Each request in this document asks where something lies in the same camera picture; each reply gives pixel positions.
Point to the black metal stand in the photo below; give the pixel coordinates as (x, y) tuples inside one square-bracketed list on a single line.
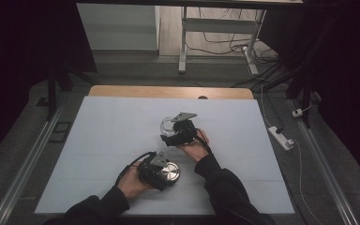
[(52, 90), (306, 93)]

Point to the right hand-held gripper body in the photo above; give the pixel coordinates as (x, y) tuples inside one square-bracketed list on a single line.
[(185, 129)]

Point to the small white adapter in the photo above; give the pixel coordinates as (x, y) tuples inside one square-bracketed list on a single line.
[(297, 112)]

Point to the clear glass jar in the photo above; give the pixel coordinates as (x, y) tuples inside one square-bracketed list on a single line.
[(165, 126)]

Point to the aluminium floor rail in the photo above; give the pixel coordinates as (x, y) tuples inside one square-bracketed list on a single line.
[(28, 165), (328, 175)]

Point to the black curtain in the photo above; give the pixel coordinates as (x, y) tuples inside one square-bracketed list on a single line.
[(350, 78), (18, 62)]

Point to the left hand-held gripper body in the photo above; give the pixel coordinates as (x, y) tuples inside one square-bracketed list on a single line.
[(150, 171)]

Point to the person's left hand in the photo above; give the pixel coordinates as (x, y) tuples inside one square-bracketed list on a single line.
[(131, 184)]

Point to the white-framed desk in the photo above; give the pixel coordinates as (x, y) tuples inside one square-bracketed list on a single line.
[(218, 25)]

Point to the silver metal jar lid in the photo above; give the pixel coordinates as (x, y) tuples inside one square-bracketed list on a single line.
[(172, 172)]

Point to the white power strip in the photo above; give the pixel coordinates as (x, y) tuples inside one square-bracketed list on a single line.
[(280, 138)]

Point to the black plug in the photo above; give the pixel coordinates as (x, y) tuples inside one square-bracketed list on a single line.
[(279, 130)]

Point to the white table mat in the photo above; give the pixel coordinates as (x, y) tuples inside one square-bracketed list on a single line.
[(106, 131)]

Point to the person's right hand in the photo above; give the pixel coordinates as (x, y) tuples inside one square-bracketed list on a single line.
[(197, 150)]

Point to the white cabinet panel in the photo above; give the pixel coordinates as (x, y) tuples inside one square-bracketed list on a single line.
[(118, 28)]

